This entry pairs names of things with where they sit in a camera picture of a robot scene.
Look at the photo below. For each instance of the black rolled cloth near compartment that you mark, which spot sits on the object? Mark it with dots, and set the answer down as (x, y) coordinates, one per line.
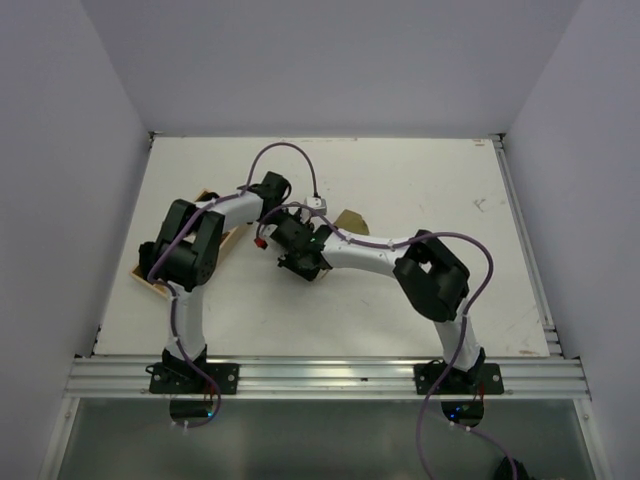
(146, 258)

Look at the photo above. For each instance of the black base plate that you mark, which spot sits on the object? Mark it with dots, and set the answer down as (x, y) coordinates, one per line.
(165, 381)
(486, 379)

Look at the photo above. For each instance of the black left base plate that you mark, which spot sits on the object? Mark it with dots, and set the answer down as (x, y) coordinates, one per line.
(165, 381)

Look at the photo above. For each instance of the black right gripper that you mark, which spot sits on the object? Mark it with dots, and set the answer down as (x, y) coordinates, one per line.
(288, 260)

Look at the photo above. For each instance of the olive and cream underwear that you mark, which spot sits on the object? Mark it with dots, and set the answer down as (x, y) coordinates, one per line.
(352, 222)

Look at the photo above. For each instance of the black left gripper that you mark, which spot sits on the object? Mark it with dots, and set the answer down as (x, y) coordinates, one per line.
(273, 190)

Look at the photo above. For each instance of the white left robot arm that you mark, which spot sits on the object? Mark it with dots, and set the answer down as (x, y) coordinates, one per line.
(184, 257)

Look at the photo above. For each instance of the aluminium front rail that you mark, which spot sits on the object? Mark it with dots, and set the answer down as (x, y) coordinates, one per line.
(334, 378)

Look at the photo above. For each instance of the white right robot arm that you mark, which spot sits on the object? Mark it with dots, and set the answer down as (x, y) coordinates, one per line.
(434, 280)

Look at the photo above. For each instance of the wooden divided organizer box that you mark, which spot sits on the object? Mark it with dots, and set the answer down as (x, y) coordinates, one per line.
(229, 240)

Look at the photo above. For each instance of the black object bottom corner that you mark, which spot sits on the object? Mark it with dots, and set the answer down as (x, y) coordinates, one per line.
(507, 470)

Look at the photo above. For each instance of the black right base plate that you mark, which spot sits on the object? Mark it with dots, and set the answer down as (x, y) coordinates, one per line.
(486, 379)

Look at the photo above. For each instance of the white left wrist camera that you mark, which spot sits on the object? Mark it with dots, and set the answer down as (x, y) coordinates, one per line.
(317, 204)

